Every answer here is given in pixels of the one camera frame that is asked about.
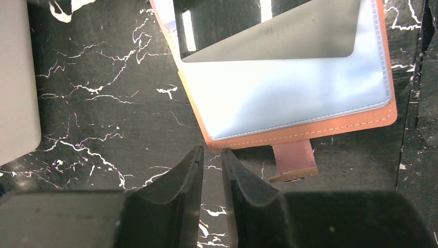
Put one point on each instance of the brown leather card holder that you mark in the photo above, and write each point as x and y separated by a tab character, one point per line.
285	103

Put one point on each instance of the single black VIP card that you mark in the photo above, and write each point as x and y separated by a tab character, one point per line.
211	31

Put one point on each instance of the white plastic card tray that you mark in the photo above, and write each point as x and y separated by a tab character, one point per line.
20	122

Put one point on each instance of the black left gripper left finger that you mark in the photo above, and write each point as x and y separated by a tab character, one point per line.
165	213

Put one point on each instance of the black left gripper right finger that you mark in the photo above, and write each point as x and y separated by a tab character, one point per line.
259	215

